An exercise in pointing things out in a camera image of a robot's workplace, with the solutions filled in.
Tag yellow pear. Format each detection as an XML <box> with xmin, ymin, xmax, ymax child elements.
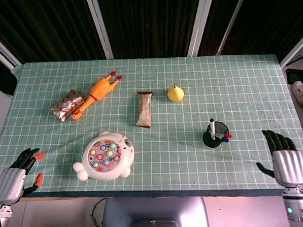
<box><xmin>167</xmin><ymin>83</ymin><xmax>185</xmax><ymax>103</ymax></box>

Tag red white snack packet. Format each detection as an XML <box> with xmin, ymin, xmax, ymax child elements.
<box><xmin>49</xmin><ymin>88</ymin><xmax>88</xmax><ymax>123</ymax></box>

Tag brown snack bar packet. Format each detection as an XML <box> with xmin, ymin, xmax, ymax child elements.
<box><xmin>133</xmin><ymin>90</ymin><xmax>155</xmax><ymax>129</ymax></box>

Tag black cable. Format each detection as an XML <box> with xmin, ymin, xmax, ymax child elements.
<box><xmin>90</xmin><ymin>198</ymin><xmax>109</xmax><ymax>227</ymax></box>

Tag black box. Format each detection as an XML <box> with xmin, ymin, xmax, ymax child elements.
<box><xmin>285</xmin><ymin>67</ymin><xmax>303</xmax><ymax>88</ymax></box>

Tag orange rubber chicken toy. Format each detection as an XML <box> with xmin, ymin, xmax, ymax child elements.
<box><xmin>68</xmin><ymin>71</ymin><xmax>125</xmax><ymax>122</ymax></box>

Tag grey robot torso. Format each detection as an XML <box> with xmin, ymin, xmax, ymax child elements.
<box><xmin>99</xmin><ymin>193</ymin><xmax>210</xmax><ymax>227</ymax></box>

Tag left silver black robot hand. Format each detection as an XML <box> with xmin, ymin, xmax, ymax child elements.
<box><xmin>0</xmin><ymin>147</ymin><xmax>48</xmax><ymax>206</ymax></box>

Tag white frame rail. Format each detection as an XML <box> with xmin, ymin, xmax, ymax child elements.
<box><xmin>279</xmin><ymin>31</ymin><xmax>303</xmax><ymax>68</ymax></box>
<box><xmin>0</xmin><ymin>23</ymin><xmax>22</xmax><ymax>72</ymax></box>

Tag white shoe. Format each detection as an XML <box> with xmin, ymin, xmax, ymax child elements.
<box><xmin>291</xmin><ymin>80</ymin><xmax>303</xmax><ymax>108</ymax></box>

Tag red and white marker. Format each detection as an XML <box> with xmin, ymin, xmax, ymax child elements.
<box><xmin>215</xmin><ymin>132</ymin><xmax>233</xmax><ymax>140</ymax></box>

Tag green checked tablecloth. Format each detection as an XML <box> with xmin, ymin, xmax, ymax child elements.
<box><xmin>0</xmin><ymin>48</ymin><xmax>303</xmax><ymax>211</ymax></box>

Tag white animal whack-a-mole toy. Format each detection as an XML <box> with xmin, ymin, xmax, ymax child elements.
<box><xmin>71</xmin><ymin>129</ymin><xmax>137</xmax><ymax>184</ymax></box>

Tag thin white frame post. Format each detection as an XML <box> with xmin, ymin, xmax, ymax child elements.
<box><xmin>213</xmin><ymin>0</ymin><xmax>253</xmax><ymax>56</ymax></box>

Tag black mesh pen holder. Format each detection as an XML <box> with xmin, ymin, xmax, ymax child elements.
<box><xmin>202</xmin><ymin>120</ymin><xmax>231</xmax><ymax>149</ymax></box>

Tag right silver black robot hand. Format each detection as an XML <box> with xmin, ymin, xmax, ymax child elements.
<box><xmin>254</xmin><ymin>127</ymin><xmax>303</xmax><ymax>190</ymax></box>

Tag white marker with black cap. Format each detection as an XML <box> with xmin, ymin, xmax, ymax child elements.
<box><xmin>209</xmin><ymin>118</ymin><xmax>218</xmax><ymax>139</ymax></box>

